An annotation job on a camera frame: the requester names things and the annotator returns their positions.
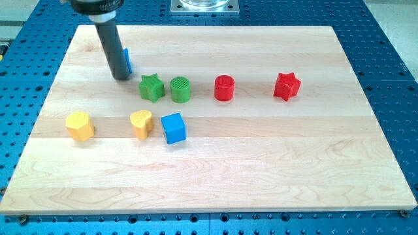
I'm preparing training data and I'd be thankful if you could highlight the yellow hexagon block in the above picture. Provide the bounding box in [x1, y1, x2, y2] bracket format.
[65, 111, 95, 141]

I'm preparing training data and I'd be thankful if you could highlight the yellow heart block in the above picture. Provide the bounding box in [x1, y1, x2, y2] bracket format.
[129, 110, 154, 140]

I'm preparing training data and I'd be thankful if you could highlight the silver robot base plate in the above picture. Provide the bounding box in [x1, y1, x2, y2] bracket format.
[170, 0, 240, 16]

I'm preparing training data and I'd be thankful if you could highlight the green cylinder block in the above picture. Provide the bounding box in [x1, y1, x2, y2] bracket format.
[170, 76, 191, 103]

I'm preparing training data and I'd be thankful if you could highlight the blue cube block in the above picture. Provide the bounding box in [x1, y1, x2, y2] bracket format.
[160, 113, 186, 144]

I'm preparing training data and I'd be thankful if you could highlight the red star block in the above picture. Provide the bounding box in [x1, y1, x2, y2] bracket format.
[273, 72, 301, 101]

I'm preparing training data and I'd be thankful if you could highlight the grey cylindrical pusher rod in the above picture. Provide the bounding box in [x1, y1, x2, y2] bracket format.
[89, 11, 130, 80]

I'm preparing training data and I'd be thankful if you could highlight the blue triangle block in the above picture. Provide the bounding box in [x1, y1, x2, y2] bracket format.
[123, 48, 133, 74]

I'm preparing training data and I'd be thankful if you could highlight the light wooden board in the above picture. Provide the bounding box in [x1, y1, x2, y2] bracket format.
[1, 25, 417, 215]

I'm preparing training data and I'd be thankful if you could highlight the green star block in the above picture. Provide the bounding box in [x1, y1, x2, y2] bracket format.
[138, 74, 165, 102]

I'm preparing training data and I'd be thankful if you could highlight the red cylinder block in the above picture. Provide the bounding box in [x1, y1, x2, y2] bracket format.
[214, 74, 235, 101]

